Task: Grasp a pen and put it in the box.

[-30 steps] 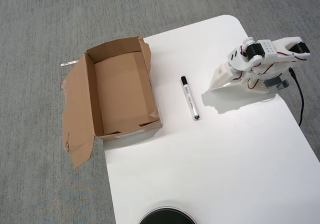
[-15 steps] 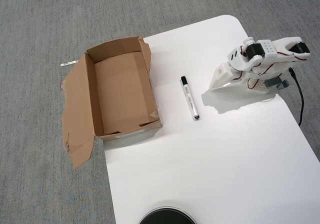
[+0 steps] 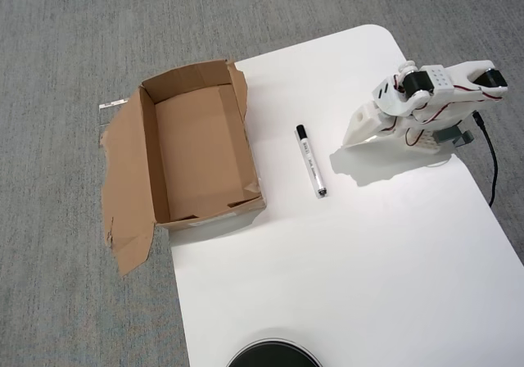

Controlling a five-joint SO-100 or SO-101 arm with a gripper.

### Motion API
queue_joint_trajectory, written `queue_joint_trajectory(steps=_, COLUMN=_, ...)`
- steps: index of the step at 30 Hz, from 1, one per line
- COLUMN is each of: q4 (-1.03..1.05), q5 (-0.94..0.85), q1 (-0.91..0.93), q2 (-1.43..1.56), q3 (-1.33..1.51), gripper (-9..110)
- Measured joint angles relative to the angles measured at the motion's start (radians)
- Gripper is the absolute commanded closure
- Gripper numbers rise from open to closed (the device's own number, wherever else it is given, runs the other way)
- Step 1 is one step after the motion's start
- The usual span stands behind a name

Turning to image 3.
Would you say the black round object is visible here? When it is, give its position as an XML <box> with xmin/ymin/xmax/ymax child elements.
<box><xmin>226</xmin><ymin>328</ymin><xmax>324</xmax><ymax>367</ymax></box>

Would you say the black cable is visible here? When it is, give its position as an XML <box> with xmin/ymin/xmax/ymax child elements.
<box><xmin>472</xmin><ymin>111</ymin><xmax>499</xmax><ymax>208</ymax></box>

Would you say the open brown cardboard box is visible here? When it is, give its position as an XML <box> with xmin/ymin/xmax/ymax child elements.
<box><xmin>99</xmin><ymin>58</ymin><xmax>268</xmax><ymax>277</ymax></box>

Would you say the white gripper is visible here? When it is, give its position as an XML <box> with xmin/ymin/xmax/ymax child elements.
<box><xmin>342</xmin><ymin>102</ymin><xmax>398</xmax><ymax>149</ymax></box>

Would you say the white marker pen black cap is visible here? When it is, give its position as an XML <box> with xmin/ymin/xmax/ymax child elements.
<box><xmin>295</xmin><ymin>124</ymin><xmax>329</xmax><ymax>199</ymax></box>

